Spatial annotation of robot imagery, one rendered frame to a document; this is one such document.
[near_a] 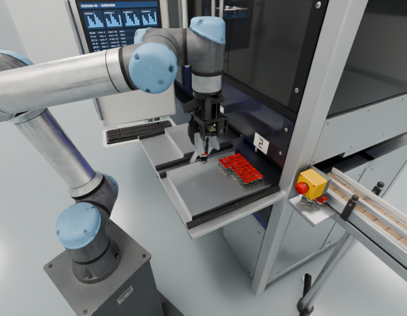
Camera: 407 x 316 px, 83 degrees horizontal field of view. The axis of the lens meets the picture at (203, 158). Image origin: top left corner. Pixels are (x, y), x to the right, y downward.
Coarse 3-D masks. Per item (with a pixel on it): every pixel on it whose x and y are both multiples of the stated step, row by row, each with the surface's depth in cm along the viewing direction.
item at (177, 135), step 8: (168, 128) 126; (176, 128) 128; (184, 128) 131; (224, 128) 132; (168, 136) 122; (176, 136) 125; (184, 136) 125; (216, 136) 125; (224, 136) 125; (232, 136) 125; (176, 144) 113; (184, 144) 119; (192, 144) 119; (224, 144) 115; (184, 152) 113; (192, 152) 109
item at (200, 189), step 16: (208, 160) 104; (176, 176) 99; (192, 176) 99; (208, 176) 99; (224, 176) 99; (176, 192) 90; (192, 192) 92; (208, 192) 92; (224, 192) 92; (240, 192) 92; (256, 192) 89; (192, 208) 85; (208, 208) 85
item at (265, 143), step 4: (256, 136) 96; (260, 136) 94; (256, 140) 97; (260, 140) 94; (264, 140) 92; (256, 144) 97; (260, 144) 95; (264, 144) 93; (260, 148) 96; (264, 148) 94; (264, 152) 94
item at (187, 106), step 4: (192, 100) 62; (196, 100) 60; (184, 104) 67; (188, 104) 65; (192, 104) 62; (196, 104) 60; (184, 108) 68; (188, 108) 65; (192, 108) 63; (184, 112) 69; (188, 112) 69; (192, 112) 68
